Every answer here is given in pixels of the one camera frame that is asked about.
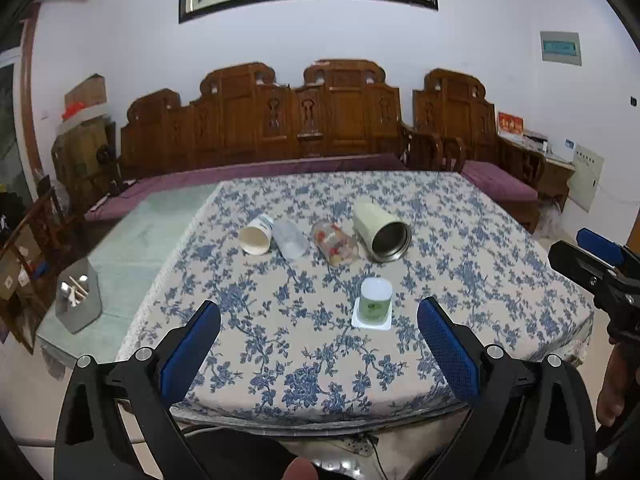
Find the green lime yogurt cup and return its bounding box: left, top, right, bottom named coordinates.
left=352, top=278, right=394, bottom=332

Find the white striped paper cup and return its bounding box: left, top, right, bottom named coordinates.
left=239, top=214, right=273, bottom=256

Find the clear frosted plastic cup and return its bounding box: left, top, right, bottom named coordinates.
left=272, top=219, right=309, bottom=262

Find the glass cup with red print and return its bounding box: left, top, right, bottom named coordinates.
left=311, top=221, right=359, bottom=266

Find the person's right hand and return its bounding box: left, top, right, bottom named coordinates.
left=596, top=338, right=631, bottom=427

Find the wooden side table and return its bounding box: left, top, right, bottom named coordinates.
left=498, top=134, right=575, bottom=211

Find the grey chopstick holder box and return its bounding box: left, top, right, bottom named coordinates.
left=54, top=258, right=102, bottom=334

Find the purple armchair cushion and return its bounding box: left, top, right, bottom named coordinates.
left=461, top=160, right=538, bottom=203

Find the cream steel tumbler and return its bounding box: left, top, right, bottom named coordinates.
left=352, top=200, right=412, bottom=263

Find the blue floral tablecloth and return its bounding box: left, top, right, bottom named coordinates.
left=118, top=171, right=594, bottom=434

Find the red sign card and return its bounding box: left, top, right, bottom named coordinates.
left=498, top=112, right=524, bottom=136

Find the carved wooden armchair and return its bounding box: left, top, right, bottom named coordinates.
left=402, top=68, right=540, bottom=232

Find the cardboard boxes stack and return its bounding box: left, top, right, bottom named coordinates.
left=51, top=74, right=115, bottom=212

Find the carved wooden sofa bench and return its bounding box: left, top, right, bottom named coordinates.
left=119, top=58, right=404, bottom=178

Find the white wall electrical box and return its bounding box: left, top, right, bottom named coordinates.
left=568, top=144, right=604, bottom=212

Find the wall breaker panel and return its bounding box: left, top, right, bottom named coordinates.
left=540, top=30, right=582, bottom=66

